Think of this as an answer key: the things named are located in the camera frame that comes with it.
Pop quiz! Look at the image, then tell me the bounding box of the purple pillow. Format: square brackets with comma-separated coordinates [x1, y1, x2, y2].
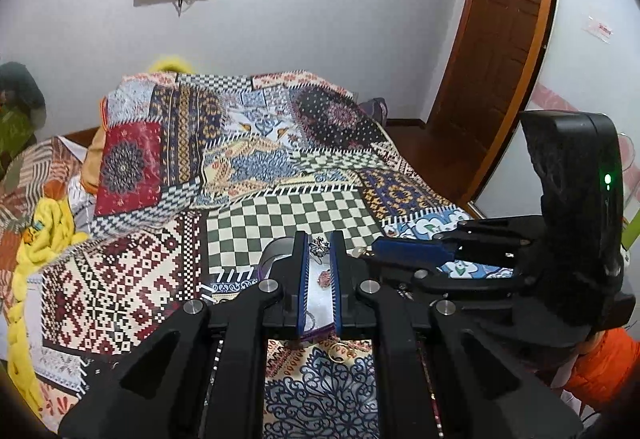
[357, 97, 390, 123]

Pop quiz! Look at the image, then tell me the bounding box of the green plastic item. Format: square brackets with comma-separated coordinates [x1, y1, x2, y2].
[621, 210, 640, 251]

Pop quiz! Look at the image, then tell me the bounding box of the yellow fluffy pillow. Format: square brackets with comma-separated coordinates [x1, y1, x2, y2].
[149, 58, 197, 75]

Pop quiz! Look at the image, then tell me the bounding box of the person's right forearm orange sleeve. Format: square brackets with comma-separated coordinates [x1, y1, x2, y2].
[562, 326, 640, 412]

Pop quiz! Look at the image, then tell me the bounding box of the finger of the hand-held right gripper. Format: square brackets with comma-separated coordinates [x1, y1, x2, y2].
[360, 256, 532, 302]
[372, 216, 545, 266]

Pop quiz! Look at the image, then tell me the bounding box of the orange pillow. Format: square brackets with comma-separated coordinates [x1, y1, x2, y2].
[80, 123, 109, 196]

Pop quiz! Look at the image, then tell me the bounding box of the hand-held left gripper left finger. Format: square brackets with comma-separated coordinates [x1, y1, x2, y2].
[57, 231, 310, 439]

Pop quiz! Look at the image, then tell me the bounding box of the yellow fleece blanket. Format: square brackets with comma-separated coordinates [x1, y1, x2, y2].
[7, 196, 92, 416]

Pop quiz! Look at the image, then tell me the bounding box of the patchwork printed blanket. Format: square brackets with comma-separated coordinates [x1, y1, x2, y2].
[0, 69, 516, 439]

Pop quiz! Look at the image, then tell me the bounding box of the brown wooden door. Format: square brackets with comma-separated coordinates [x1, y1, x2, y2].
[429, 0, 547, 206]

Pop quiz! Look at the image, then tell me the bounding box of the wooden door frame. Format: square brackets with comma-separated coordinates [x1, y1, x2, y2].
[469, 0, 561, 207]

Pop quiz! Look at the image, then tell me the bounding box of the silver ornate brooch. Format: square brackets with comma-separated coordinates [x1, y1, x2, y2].
[308, 236, 331, 263]

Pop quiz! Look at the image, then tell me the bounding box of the white wall sticker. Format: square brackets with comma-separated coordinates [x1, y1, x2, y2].
[584, 16, 617, 43]

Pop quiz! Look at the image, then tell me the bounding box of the green cloth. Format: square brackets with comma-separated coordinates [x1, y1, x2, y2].
[0, 106, 37, 161]

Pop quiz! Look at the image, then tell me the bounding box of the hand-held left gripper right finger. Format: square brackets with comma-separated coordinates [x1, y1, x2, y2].
[328, 231, 584, 439]

